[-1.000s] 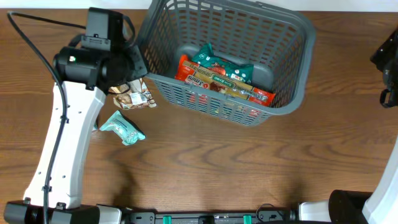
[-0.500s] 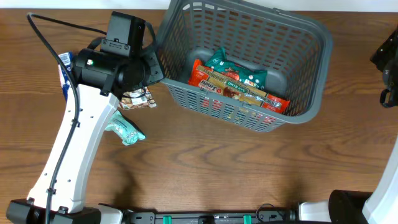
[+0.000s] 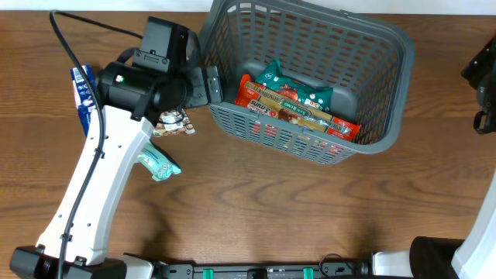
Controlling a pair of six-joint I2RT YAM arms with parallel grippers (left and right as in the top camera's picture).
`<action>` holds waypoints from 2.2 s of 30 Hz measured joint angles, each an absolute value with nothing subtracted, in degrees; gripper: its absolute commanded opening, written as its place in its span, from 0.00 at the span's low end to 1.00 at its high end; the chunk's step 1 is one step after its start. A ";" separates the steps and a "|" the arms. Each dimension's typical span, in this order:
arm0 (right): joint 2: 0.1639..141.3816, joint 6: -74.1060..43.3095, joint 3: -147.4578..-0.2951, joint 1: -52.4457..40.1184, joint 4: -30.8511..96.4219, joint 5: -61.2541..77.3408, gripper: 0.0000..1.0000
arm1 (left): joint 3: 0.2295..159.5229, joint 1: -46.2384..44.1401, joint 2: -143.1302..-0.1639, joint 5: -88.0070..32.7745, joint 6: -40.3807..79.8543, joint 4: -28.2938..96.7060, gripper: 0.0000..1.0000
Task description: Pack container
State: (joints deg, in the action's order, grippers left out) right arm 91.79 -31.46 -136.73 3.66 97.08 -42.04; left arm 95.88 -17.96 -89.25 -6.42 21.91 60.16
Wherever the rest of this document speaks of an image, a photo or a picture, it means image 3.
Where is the grey plastic lattice basket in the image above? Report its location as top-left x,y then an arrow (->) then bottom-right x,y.
199,0 -> 415,164

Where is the orange yellow spaghetti packet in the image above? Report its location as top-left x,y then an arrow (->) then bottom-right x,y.
235,74 -> 361,141

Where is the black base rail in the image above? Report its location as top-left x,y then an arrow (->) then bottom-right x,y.
154,260 -> 414,279

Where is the blue carton box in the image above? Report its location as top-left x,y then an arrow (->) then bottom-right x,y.
71,67 -> 95,135

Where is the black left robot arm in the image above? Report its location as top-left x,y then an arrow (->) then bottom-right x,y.
10,17 -> 222,278

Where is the beige brown snack pouch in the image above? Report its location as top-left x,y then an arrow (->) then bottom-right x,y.
152,109 -> 195,137

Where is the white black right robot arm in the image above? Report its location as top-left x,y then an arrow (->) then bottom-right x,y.
353,38 -> 495,279

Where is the teal small snack packet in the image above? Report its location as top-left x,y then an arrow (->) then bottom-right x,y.
136,141 -> 182,181

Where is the green Nescafe coffee bag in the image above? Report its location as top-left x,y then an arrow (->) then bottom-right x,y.
255,60 -> 333,112

